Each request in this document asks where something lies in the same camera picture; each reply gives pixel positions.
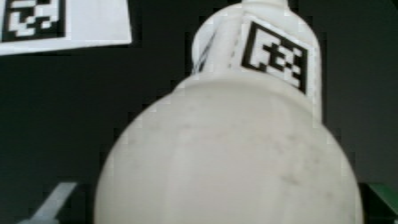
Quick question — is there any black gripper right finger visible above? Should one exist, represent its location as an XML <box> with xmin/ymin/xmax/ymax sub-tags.
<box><xmin>360</xmin><ymin>183</ymin><xmax>398</xmax><ymax>224</ymax></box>

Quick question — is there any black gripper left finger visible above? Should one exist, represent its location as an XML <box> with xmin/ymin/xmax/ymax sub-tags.
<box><xmin>17</xmin><ymin>182</ymin><xmax>93</xmax><ymax>224</ymax></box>

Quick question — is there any white lamp bulb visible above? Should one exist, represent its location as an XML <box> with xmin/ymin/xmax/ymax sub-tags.
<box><xmin>95</xmin><ymin>0</ymin><xmax>365</xmax><ymax>224</ymax></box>

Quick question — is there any white lamp base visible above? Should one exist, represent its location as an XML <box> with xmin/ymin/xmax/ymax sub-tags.
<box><xmin>0</xmin><ymin>0</ymin><xmax>132</xmax><ymax>56</ymax></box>

